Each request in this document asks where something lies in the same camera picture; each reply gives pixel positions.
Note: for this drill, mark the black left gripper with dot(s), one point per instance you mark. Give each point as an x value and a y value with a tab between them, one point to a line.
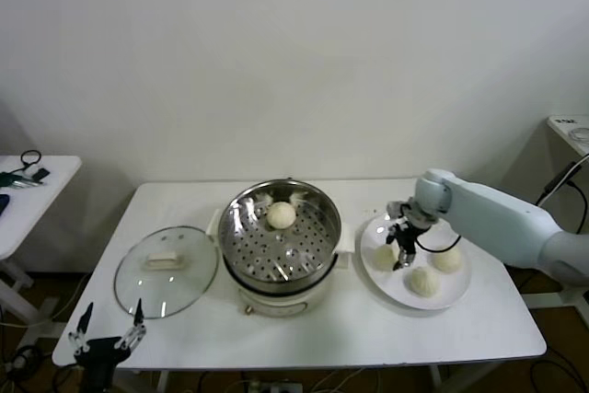
101	356

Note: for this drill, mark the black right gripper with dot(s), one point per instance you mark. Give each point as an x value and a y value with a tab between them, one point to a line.
406	236

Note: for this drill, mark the white steamed baozi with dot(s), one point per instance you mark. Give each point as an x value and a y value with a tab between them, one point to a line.
281	215
382	258
447	258
422	281

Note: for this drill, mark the round glass pot lid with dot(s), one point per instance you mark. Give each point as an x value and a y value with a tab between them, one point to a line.
184	282

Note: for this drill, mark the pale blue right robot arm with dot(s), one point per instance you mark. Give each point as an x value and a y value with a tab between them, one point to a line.
497	223

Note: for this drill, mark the perforated stainless steamer basket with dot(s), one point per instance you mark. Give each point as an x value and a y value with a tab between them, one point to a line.
248	213

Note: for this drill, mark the large white round plate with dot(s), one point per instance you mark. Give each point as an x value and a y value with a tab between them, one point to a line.
442	294

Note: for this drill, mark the white side table with tools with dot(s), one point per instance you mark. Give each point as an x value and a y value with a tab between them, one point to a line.
27	218

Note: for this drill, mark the white electric cooking pot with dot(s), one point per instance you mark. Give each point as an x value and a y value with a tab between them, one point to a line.
276	308

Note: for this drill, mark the dark blue object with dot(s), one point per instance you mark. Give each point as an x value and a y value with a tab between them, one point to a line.
3	203

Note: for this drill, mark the small black device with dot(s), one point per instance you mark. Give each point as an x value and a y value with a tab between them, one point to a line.
41	174

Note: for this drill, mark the white power strip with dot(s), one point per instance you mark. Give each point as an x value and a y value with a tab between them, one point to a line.
276	387

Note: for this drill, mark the clear round dish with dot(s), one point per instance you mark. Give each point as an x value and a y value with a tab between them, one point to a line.
580	135

